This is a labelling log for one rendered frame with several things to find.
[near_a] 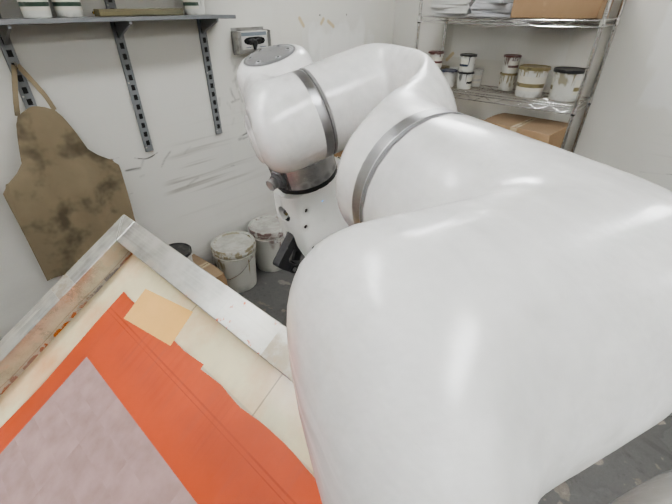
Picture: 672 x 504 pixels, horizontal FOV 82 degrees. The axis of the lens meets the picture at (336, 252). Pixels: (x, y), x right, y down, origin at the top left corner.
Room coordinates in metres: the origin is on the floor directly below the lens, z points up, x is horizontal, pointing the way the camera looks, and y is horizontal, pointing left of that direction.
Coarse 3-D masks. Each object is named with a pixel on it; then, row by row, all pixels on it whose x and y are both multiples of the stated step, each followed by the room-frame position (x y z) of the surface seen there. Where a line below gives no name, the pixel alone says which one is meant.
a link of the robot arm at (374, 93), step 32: (320, 64) 0.34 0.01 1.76; (352, 64) 0.34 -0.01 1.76; (384, 64) 0.34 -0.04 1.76; (416, 64) 0.29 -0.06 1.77; (352, 96) 0.32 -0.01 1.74; (384, 96) 0.33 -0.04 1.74; (416, 96) 0.22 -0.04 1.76; (448, 96) 0.25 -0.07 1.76; (352, 128) 0.32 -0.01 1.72; (384, 128) 0.19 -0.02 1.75; (352, 160) 0.19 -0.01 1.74; (352, 192) 0.18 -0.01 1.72; (352, 224) 0.18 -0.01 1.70
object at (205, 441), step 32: (192, 384) 0.28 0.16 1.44; (192, 416) 0.25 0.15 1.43; (224, 416) 0.24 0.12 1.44; (160, 448) 0.23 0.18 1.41; (192, 448) 0.22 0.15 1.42; (224, 448) 0.22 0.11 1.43; (256, 448) 0.21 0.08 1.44; (288, 448) 0.20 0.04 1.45; (128, 480) 0.21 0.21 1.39; (160, 480) 0.20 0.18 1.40; (192, 480) 0.19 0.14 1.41; (224, 480) 0.19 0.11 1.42; (256, 480) 0.18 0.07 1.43; (288, 480) 0.18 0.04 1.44
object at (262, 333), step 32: (128, 224) 0.51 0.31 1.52; (96, 256) 0.47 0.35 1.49; (128, 256) 0.50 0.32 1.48; (160, 256) 0.43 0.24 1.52; (64, 288) 0.43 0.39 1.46; (96, 288) 0.45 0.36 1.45; (192, 288) 0.37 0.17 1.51; (224, 288) 0.35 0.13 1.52; (32, 320) 0.40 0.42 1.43; (64, 320) 0.41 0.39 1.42; (224, 320) 0.31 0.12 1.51; (256, 320) 0.30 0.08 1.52; (0, 352) 0.37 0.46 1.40; (32, 352) 0.38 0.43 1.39; (256, 352) 0.27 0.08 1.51; (0, 384) 0.34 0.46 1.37
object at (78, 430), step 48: (96, 336) 0.38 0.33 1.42; (144, 336) 0.36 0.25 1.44; (48, 384) 0.33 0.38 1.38; (96, 384) 0.31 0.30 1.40; (144, 384) 0.30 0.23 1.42; (0, 432) 0.29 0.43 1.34; (48, 432) 0.27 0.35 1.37; (96, 432) 0.26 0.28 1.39; (144, 432) 0.25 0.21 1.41; (0, 480) 0.23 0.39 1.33; (48, 480) 0.22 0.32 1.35; (96, 480) 0.21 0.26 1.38
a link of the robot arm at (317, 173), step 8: (320, 160) 0.40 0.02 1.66; (328, 160) 0.41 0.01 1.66; (304, 168) 0.39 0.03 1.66; (312, 168) 0.39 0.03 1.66; (320, 168) 0.40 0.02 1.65; (328, 168) 0.41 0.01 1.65; (272, 176) 0.40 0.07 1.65; (280, 176) 0.39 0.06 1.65; (288, 176) 0.39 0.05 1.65; (296, 176) 0.39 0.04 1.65; (304, 176) 0.39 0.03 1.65; (312, 176) 0.39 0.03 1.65; (320, 176) 0.40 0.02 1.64; (328, 176) 0.41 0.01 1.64; (272, 184) 0.39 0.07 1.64; (280, 184) 0.39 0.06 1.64; (288, 184) 0.39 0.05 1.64; (296, 184) 0.39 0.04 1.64; (304, 184) 0.39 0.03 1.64; (312, 184) 0.40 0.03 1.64
